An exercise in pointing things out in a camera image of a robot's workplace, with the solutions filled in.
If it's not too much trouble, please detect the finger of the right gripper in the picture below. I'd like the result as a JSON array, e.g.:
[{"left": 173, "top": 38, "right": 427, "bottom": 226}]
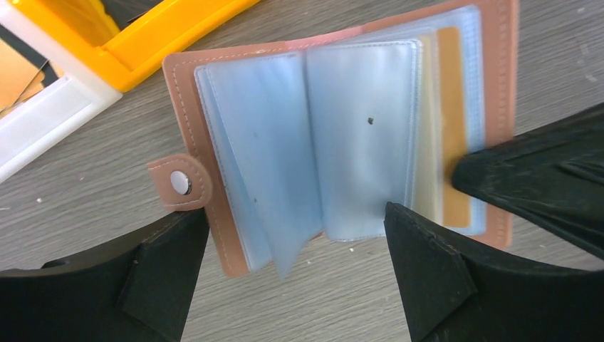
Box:
[{"left": 452, "top": 104, "right": 603, "bottom": 259}]

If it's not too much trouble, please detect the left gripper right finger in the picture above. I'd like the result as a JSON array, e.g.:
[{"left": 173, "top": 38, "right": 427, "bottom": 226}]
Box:
[{"left": 384, "top": 202, "right": 603, "bottom": 341}]

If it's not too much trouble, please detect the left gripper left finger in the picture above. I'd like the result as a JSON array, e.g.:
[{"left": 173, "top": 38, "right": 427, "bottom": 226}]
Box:
[{"left": 1, "top": 209, "right": 209, "bottom": 341}]

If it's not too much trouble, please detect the tan leather card holder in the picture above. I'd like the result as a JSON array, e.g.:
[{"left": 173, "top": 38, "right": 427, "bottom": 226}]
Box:
[{"left": 148, "top": 1, "right": 519, "bottom": 277}]

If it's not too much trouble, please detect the gold card in holder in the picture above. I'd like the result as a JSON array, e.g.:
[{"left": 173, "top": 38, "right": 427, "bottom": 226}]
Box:
[{"left": 413, "top": 26, "right": 471, "bottom": 229}]

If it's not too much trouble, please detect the gold card in white bin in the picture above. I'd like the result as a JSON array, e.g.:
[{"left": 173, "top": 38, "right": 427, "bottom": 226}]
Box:
[{"left": 1, "top": 39, "right": 45, "bottom": 118}]

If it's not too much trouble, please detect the white plastic bin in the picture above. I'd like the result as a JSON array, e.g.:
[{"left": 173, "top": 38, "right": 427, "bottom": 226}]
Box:
[{"left": 1, "top": 1, "right": 123, "bottom": 181}]

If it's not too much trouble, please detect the left orange plastic bin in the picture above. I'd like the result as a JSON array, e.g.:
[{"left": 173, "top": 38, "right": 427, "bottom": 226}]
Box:
[{"left": 1, "top": 1, "right": 255, "bottom": 93}]

